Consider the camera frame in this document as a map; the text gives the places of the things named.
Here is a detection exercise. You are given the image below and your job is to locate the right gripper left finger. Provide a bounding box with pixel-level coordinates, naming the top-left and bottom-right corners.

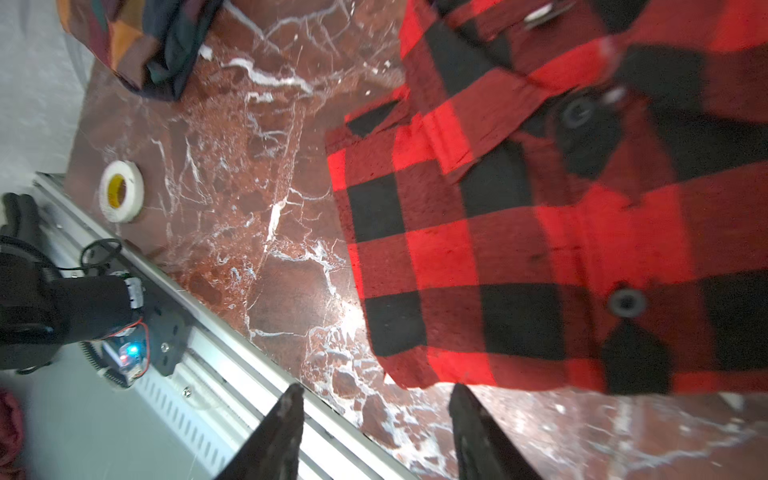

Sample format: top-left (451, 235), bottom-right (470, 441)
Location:
top-left (216, 383), bottom-right (305, 480)

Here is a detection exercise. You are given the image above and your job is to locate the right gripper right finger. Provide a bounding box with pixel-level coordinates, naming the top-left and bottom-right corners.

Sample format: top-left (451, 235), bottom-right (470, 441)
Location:
top-left (449, 384), bottom-right (542, 480)

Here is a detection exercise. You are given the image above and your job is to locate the red black plaid shirt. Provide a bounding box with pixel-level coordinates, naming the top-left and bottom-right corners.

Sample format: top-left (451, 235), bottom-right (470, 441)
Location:
top-left (326, 1), bottom-right (767, 395)

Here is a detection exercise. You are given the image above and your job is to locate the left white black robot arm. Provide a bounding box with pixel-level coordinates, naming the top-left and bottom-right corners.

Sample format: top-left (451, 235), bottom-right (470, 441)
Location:
top-left (1, 235), bottom-right (144, 370)

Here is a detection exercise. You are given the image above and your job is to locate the white tape roll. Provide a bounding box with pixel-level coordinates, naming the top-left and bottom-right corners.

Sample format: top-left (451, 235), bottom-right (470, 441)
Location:
top-left (98, 161), bottom-right (145, 223)

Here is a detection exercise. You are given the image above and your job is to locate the black glove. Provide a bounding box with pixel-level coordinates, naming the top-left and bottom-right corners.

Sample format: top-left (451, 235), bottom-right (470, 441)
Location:
top-left (1, 192), bottom-right (42, 248)

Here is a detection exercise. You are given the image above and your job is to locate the folded brown plaid shirt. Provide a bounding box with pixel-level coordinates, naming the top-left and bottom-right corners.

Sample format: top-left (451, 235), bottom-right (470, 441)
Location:
top-left (57, 0), bottom-right (222, 102)

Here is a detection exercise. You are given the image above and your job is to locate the aluminium front rail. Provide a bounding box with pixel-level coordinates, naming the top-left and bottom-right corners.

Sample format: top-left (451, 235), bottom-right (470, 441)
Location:
top-left (4, 172), bottom-right (417, 479)

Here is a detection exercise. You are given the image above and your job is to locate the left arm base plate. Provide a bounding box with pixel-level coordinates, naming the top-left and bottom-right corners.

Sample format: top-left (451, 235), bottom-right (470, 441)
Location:
top-left (80, 270), bottom-right (192, 389)

